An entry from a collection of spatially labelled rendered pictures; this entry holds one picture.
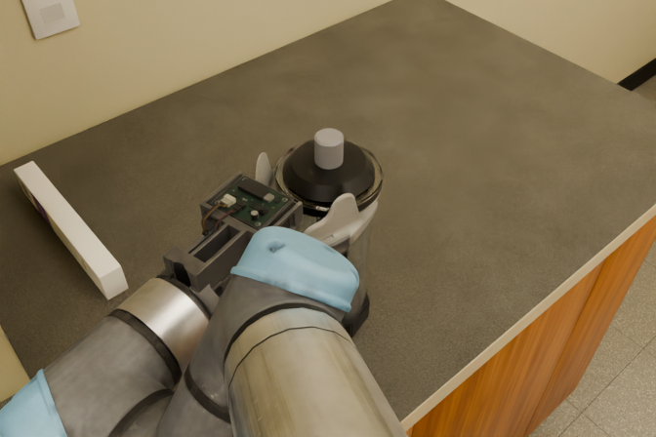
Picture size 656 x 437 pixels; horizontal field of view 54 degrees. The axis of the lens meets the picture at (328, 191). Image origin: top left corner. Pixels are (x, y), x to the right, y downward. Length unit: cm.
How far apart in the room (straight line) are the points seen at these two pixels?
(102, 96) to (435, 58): 61
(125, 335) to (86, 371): 4
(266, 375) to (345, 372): 4
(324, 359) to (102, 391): 20
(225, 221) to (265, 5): 78
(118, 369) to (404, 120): 73
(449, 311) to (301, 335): 51
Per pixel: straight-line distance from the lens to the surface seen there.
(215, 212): 54
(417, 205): 94
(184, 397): 42
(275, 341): 33
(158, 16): 114
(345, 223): 59
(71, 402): 48
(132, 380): 48
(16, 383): 81
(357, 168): 62
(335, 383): 29
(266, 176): 64
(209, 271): 50
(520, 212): 96
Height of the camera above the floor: 160
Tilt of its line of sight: 44 degrees down
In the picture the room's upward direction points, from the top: straight up
